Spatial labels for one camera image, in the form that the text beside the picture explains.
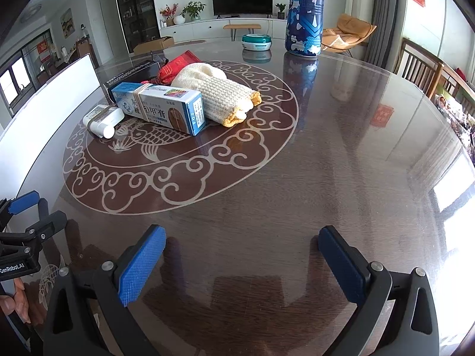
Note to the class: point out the grey curtain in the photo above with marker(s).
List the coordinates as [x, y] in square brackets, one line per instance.
[387, 18]

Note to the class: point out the open cardboard box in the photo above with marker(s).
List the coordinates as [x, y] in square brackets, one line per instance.
[156, 42]

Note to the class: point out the red door poster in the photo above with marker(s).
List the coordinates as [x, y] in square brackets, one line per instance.
[42, 50]

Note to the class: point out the red foil packet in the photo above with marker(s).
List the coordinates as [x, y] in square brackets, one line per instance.
[178, 66]

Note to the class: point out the wooden bench black legs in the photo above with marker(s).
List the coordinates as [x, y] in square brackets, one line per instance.
[241, 26]

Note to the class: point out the round ceiling light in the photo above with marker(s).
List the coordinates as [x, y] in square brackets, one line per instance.
[31, 13]

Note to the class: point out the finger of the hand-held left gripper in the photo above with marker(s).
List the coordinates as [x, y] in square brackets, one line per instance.
[24, 202]
[48, 224]

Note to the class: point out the person's left hand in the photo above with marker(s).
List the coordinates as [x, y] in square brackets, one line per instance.
[22, 300]

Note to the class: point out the large white box container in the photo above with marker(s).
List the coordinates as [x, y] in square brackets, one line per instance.
[48, 118]

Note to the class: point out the black rectangular box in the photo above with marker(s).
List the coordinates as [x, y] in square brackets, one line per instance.
[144, 70]

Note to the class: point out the dark glass display cabinet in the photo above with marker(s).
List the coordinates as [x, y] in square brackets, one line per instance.
[133, 7]

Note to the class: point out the white round vase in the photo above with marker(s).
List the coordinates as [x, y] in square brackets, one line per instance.
[179, 20]

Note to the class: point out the red flower arrangement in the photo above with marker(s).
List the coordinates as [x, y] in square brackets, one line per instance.
[169, 11]

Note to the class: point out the orange lounge chair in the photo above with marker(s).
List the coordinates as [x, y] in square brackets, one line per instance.
[349, 29]

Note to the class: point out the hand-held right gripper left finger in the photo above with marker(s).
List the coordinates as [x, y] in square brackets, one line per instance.
[143, 263]

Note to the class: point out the white television cabinet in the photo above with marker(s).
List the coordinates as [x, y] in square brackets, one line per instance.
[200, 28]

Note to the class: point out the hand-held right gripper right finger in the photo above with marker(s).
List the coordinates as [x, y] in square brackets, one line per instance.
[339, 263]

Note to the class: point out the framed wall painting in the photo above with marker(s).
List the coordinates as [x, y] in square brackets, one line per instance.
[66, 22]

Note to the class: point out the wooden sofa frame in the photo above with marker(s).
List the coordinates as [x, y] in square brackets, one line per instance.
[456, 85]

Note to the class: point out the wooden chair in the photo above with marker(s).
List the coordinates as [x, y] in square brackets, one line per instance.
[419, 66]

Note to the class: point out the blue white ointment box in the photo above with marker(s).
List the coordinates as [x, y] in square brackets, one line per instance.
[159, 104]

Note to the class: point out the white banded tube bundle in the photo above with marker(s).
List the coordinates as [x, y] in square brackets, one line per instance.
[100, 118]

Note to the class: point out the small green potted plant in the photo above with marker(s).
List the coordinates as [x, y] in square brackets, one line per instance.
[280, 9]

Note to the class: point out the black flat television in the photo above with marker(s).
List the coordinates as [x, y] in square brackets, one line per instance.
[241, 2]

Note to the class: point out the blue patterned tall bottle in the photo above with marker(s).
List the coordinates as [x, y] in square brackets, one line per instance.
[304, 18]

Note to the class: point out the teal white round container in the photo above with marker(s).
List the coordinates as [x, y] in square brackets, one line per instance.
[256, 41]

